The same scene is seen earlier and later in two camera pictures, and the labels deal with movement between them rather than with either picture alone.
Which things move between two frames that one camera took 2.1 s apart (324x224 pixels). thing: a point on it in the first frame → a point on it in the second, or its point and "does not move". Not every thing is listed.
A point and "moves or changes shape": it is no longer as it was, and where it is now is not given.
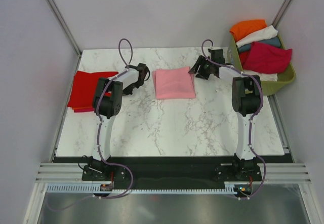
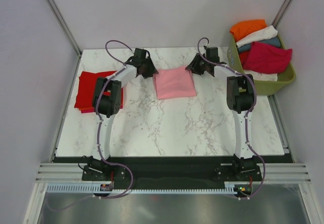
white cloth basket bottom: [266, 77] does not move
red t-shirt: [84, 88] moves or changes shape
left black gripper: [127, 92] → [153, 70]
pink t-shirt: [177, 83] does not move
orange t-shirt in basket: [243, 28] does not move
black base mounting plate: [243, 168] does not move
